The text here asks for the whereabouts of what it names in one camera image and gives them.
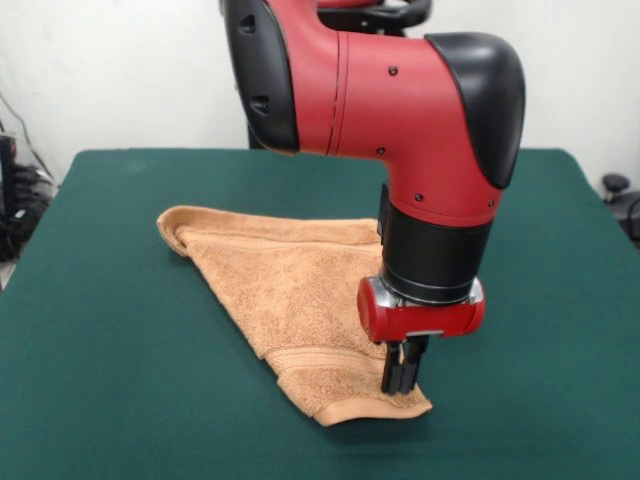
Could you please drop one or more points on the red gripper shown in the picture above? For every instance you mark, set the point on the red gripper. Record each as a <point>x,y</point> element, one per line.
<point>425,320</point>

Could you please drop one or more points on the tan terry towel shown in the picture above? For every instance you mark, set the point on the tan terry towel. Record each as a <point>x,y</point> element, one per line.
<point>280,295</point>

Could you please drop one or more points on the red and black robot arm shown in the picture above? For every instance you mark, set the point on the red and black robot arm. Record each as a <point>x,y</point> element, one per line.
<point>400,100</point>

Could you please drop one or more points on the dark green table cloth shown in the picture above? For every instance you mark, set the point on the dark green table cloth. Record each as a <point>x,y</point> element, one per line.
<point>125,350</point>

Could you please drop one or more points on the black office chair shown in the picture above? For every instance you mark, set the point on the black office chair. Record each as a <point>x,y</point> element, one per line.
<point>625,205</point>

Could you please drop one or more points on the black bag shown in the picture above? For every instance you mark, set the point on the black bag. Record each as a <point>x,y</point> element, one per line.
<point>17,230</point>

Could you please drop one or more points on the black box with red light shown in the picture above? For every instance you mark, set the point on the black box with red light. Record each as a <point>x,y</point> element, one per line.
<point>7,165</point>

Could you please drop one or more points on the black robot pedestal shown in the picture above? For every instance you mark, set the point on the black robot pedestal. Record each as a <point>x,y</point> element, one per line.
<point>370,17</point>

